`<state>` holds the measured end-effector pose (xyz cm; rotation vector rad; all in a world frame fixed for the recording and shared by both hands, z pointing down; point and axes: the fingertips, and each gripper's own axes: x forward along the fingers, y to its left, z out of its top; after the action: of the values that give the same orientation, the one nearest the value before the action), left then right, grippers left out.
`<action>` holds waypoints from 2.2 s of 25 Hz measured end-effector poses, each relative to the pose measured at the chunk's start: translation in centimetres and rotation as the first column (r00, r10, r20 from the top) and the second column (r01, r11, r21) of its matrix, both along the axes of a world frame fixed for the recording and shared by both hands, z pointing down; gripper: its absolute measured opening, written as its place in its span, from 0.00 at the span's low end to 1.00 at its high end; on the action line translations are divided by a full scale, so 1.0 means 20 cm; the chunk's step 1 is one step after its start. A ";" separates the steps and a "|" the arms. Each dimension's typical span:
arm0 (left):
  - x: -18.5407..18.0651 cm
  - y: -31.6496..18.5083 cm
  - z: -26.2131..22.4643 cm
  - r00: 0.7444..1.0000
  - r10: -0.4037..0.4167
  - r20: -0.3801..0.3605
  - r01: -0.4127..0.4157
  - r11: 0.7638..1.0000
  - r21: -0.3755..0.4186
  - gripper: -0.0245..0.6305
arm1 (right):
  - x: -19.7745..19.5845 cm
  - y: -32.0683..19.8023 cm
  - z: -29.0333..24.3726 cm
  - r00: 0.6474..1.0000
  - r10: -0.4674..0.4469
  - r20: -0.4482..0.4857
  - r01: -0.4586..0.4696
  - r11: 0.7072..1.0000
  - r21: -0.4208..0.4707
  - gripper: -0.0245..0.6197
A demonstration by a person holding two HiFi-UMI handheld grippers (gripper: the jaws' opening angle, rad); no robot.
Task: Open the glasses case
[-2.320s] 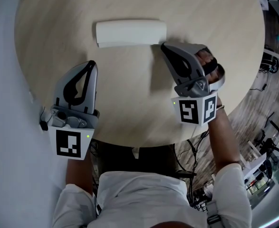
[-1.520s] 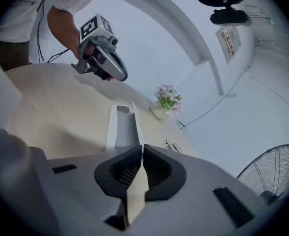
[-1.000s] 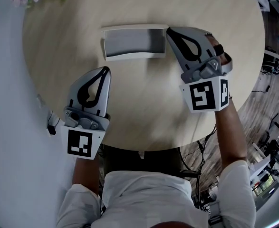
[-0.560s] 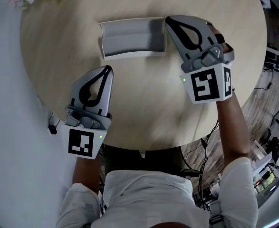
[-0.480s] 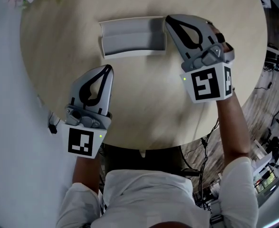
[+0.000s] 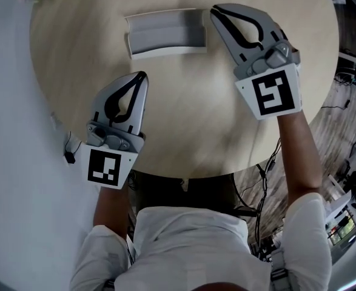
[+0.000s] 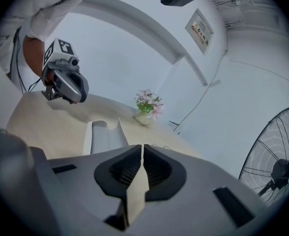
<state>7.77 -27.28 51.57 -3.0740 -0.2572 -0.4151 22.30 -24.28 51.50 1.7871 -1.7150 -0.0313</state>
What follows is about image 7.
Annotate black wall cable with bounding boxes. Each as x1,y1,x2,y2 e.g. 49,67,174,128
177,50,228,135

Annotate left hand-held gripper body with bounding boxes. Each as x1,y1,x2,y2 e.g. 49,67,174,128
41,37,80,101

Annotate white wall socket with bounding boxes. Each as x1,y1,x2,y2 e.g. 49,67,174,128
168,120,182,135

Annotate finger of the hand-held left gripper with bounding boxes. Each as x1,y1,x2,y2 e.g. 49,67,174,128
53,69,90,104

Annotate potted pink flowers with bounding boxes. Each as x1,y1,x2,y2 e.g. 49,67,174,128
133,89,164,125

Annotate round wooden table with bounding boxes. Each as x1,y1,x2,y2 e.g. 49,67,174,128
6,92,208,227

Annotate white wall distribution box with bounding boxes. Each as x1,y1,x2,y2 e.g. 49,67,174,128
185,8,214,56

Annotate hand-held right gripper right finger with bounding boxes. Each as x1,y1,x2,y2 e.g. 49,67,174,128
131,144,268,236

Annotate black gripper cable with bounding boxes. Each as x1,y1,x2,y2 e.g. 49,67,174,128
10,27,41,93

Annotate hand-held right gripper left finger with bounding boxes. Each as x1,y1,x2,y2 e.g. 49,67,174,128
30,144,142,236

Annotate person's white shirt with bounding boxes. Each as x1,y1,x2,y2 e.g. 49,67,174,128
0,0,91,78

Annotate person's left forearm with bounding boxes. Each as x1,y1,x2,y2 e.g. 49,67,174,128
23,37,49,78

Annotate person's left hand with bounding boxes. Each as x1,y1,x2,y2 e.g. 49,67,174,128
45,69,56,83

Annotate black standing fan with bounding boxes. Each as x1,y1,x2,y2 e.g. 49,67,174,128
238,106,289,206

